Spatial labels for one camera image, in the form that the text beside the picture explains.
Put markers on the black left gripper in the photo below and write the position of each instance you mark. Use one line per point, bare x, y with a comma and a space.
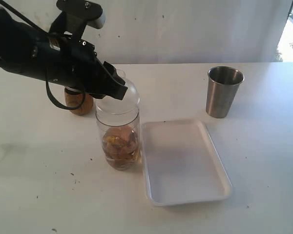
75, 65

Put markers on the round brown wooden cup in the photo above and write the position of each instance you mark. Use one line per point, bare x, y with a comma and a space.
73, 99

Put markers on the brown wooden blocks pile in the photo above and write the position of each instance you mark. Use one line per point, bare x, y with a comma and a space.
121, 147

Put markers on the stainless steel tumbler cup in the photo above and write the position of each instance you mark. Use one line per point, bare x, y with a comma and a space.
223, 84

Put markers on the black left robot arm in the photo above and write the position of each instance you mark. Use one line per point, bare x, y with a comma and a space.
23, 44

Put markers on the clear plastic jar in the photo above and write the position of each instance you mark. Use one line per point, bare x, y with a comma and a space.
107, 120

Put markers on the white rectangular plastic tray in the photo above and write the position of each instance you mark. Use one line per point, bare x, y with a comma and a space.
181, 164

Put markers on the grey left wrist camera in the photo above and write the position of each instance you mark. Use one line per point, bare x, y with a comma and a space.
75, 16

